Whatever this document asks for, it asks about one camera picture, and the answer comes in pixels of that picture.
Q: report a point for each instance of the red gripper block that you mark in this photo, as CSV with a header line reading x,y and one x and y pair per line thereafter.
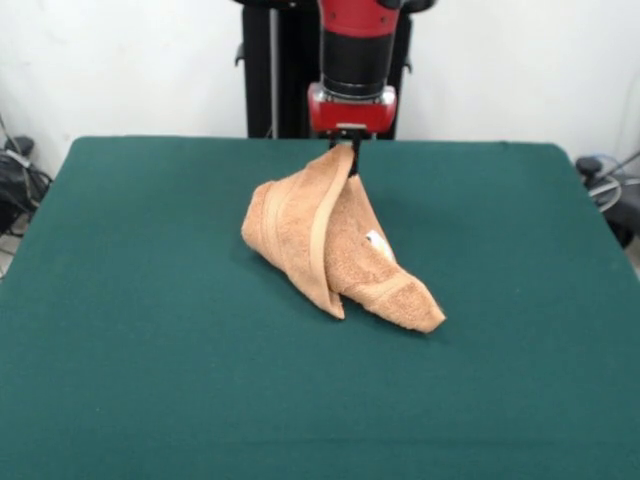
x,y
350,112

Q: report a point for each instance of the tan terry towel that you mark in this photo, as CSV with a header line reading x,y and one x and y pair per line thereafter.
x,y
300,235

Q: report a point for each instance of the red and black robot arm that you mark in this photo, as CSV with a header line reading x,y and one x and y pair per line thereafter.
x,y
357,60

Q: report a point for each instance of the dark green table cloth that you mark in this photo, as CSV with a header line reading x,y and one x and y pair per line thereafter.
x,y
150,350

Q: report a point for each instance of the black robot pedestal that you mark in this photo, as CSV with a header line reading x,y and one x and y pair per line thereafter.
x,y
290,75

